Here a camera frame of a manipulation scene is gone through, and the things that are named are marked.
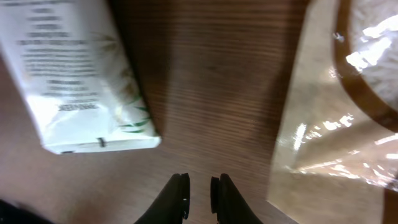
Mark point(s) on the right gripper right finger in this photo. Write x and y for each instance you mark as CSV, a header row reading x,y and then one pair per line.
x,y
228,204

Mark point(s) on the brown grain bag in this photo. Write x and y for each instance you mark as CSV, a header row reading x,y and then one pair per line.
x,y
335,159

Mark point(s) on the white cream tube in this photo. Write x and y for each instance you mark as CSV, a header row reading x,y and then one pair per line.
x,y
70,67

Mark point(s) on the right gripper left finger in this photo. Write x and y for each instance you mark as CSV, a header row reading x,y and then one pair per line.
x,y
172,204

